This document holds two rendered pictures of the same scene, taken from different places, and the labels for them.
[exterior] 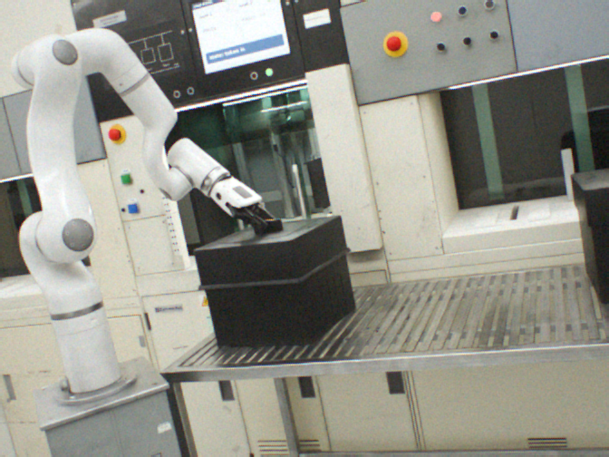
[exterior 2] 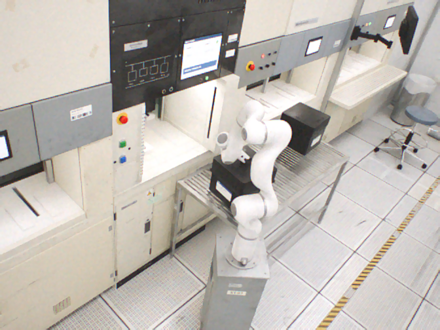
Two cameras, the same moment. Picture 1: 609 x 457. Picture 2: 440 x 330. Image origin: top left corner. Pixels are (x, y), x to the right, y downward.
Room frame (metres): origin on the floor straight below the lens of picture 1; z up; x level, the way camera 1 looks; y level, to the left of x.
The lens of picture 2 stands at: (1.36, 1.94, 2.37)
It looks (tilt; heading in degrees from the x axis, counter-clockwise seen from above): 37 degrees down; 285
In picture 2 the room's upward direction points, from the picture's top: 11 degrees clockwise
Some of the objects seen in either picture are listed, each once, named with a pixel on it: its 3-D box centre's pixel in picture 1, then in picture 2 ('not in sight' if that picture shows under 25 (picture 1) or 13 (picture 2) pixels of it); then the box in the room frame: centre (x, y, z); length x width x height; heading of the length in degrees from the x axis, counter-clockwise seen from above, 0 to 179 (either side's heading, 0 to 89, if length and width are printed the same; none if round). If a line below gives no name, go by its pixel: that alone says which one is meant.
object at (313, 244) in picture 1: (271, 245); (244, 167); (1.69, 0.08, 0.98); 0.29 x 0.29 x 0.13; 60
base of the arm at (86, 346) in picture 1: (87, 349); (245, 243); (1.51, 0.54, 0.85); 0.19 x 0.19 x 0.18
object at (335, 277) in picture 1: (282, 294); (240, 183); (1.69, 0.08, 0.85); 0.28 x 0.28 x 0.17; 60
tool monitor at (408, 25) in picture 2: not in sight; (388, 29); (1.10, -1.53, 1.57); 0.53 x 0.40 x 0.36; 158
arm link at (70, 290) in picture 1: (59, 260); (247, 215); (1.53, 0.56, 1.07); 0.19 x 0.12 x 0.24; 42
